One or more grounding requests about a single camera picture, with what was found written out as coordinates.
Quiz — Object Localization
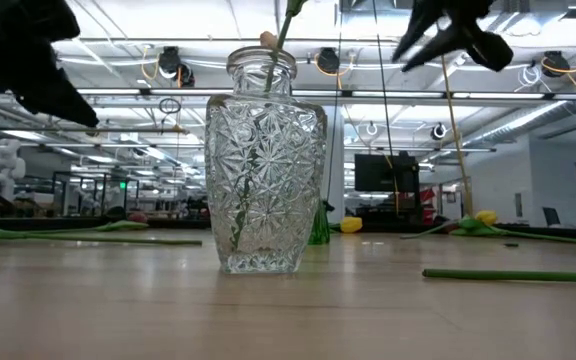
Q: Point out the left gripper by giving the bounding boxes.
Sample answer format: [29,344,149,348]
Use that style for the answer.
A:
[0,0,99,127]

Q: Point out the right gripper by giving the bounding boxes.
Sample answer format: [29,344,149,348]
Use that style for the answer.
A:
[393,0,514,73]

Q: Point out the flower stems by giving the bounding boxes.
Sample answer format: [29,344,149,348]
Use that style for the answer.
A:
[228,0,310,252]

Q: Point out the cream artificial tulip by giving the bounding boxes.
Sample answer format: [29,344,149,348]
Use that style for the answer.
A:
[259,30,279,51]

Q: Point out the clear cut-glass vase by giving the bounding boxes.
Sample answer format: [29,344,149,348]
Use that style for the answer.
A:
[204,45,329,275]

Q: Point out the green stem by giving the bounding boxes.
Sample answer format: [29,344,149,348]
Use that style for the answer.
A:
[421,268,576,284]

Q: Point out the black monitor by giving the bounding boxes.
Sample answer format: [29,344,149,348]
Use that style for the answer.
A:
[353,151,422,194]

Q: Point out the red background object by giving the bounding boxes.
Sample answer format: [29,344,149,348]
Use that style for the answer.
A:
[420,187,438,225]

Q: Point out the black office chair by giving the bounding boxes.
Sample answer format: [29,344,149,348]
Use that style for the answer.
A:
[541,206,563,227]

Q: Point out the thin black cable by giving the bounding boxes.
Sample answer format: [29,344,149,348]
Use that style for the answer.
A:
[370,0,399,216]

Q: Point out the yellow cable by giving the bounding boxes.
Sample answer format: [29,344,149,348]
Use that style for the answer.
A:
[439,52,474,218]

